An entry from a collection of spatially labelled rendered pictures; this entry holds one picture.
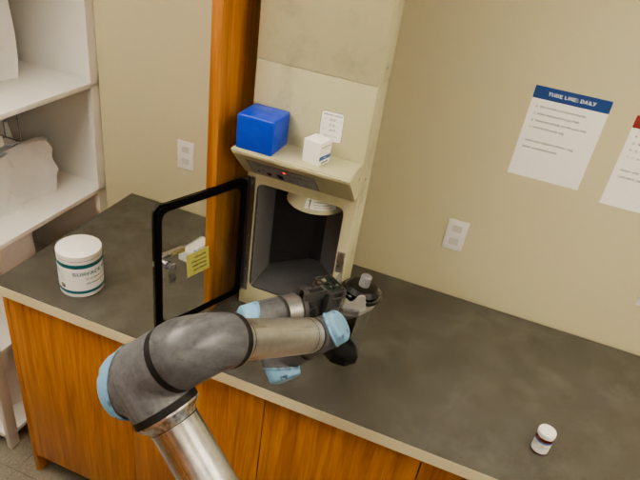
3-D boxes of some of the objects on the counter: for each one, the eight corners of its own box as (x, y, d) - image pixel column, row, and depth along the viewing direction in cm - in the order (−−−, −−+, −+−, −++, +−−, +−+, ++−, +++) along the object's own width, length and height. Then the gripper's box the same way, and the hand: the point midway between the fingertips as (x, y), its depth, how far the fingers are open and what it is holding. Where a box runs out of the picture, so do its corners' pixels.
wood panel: (269, 236, 219) (316, -231, 146) (275, 239, 219) (327, -230, 145) (201, 308, 179) (221, -289, 106) (210, 310, 179) (235, -287, 105)
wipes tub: (79, 268, 188) (75, 229, 180) (113, 280, 185) (110, 241, 177) (50, 290, 177) (44, 249, 169) (85, 303, 174) (81, 262, 166)
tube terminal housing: (270, 262, 205) (294, 40, 165) (356, 290, 198) (403, 66, 157) (237, 300, 185) (255, 57, 145) (332, 333, 177) (379, 88, 137)
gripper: (319, 311, 132) (387, 292, 144) (284, 271, 142) (350, 257, 154) (311, 339, 136) (378, 319, 148) (277, 299, 146) (342, 283, 158)
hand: (358, 297), depth 152 cm, fingers closed on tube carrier, 9 cm apart
